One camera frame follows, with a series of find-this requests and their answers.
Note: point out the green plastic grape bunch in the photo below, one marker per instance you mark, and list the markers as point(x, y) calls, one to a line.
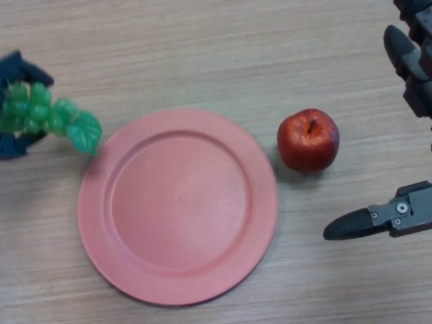
point(37, 111)

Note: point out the pink round plate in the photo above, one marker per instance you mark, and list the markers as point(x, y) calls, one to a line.
point(179, 209)

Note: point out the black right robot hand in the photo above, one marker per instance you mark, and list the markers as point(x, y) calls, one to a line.
point(415, 212)

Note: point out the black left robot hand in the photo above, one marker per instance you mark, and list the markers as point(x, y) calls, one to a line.
point(20, 67)

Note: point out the red apple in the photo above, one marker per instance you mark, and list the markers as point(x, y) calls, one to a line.
point(308, 145)

